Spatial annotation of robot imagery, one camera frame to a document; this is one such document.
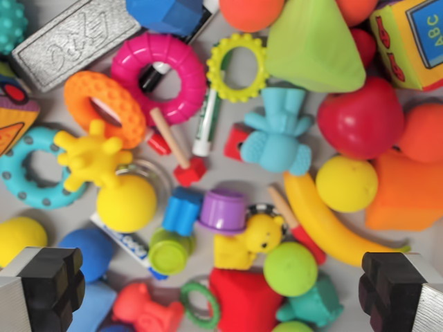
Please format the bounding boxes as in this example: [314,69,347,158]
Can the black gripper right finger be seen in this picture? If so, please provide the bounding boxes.
[357,252,443,332]

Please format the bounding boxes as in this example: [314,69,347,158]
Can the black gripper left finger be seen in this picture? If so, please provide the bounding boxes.
[0,246,86,332]

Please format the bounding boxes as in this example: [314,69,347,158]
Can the blue foam block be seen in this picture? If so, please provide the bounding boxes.
[64,279,119,332]

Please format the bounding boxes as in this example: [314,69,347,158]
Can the blue ball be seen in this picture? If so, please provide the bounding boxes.
[56,228,114,284]

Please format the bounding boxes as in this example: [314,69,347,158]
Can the teal animal toy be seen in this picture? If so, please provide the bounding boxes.
[275,273,345,330]

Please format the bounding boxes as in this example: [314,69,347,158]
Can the white and blue marker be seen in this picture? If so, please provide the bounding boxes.
[89,212,170,280]

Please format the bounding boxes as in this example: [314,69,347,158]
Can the yellow banana toy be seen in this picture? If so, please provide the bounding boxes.
[283,171,412,268]

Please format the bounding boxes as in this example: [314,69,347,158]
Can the orange star block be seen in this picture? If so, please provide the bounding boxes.
[364,149,443,232]

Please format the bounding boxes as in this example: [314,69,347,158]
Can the red bear toy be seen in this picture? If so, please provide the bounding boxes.
[111,283,186,332]

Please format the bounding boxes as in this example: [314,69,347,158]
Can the green ball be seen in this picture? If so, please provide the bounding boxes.
[263,241,319,298]
[271,321,314,332]

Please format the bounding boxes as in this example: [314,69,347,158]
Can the yellow spiky ball toy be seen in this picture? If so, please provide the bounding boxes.
[53,118,159,234]

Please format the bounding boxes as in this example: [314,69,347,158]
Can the green cup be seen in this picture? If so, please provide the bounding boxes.
[148,228,196,277]

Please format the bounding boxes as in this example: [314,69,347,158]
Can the red shape block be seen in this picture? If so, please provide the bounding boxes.
[208,267,287,332]

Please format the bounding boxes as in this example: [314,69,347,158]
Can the blue cross peg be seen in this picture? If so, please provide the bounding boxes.
[161,187,205,238]

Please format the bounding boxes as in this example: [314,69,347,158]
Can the yellow bear toy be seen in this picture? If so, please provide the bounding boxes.
[213,213,284,271]

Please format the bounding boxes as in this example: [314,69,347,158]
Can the orange round toy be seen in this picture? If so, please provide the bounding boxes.
[395,102,443,164]

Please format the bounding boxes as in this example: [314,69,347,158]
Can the red apple toy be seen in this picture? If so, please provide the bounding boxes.
[316,76,406,161]

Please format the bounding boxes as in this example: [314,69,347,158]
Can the fabric cube with pizza print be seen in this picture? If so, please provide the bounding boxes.
[0,62,42,157]

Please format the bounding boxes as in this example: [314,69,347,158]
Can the red marker cap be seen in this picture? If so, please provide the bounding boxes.
[146,132,173,156]

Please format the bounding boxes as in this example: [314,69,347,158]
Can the purple cup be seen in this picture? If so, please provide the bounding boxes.
[197,188,248,237]

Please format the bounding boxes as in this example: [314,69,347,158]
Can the light blue bear toy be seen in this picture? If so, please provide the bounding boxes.
[239,86,314,176]

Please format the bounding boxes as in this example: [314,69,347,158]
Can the wooden peg with red head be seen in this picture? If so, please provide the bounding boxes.
[149,107,208,188]

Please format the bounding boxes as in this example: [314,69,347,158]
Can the red cube block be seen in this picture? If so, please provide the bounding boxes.
[223,123,251,162]

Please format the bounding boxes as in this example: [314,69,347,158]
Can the green and white marker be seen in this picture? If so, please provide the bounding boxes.
[191,55,230,157]

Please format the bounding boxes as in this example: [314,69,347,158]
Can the black and white marker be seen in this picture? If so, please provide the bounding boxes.
[139,62,171,93]

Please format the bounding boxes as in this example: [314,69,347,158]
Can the gray embossed block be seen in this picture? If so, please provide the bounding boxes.
[11,0,143,93]

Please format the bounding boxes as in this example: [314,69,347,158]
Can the small red ball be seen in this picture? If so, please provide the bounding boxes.
[350,27,378,69]

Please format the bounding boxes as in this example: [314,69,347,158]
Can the fabric cube with ABC print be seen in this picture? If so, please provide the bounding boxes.
[368,0,443,92]

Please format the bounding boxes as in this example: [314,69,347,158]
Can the light green cone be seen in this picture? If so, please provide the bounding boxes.
[264,0,368,95]

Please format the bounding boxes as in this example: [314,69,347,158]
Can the teal spiky ball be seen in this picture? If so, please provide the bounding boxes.
[0,0,29,56]

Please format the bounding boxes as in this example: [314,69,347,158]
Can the small orange ball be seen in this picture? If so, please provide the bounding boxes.
[334,0,380,28]

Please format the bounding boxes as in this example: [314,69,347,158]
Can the blue faceted block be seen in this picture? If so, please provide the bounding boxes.
[125,0,213,39]

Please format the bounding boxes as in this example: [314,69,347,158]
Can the white marker with black band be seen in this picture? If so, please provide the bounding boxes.
[188,0,220,45]

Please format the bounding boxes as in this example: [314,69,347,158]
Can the large orange ball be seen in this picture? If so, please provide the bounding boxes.
[218,0,287,34]

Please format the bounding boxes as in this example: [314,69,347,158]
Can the wooden stick with red handle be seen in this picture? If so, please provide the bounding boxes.
[267,186,327,266]

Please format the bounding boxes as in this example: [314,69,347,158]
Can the teal ring with gray dots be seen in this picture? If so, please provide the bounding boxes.
[0,125,89,210]

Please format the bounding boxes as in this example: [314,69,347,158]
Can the black and white striped ring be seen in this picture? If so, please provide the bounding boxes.
[246,203,291,240]

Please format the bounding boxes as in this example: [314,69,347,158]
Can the clear plastic ring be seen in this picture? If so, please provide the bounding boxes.
[113,158,173,200]

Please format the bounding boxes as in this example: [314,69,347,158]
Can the thin green ring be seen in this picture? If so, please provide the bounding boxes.
[179,280,221,330]

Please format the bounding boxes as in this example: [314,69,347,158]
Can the orange bumpy ring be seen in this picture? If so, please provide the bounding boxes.
[63,71,147,150]

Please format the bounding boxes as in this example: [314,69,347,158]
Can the pink ribbed ring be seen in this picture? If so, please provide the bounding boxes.
[110,33,208,127]

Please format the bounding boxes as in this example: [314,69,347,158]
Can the yellow-green bumpy ring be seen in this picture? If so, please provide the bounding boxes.
[206,33,269,104]

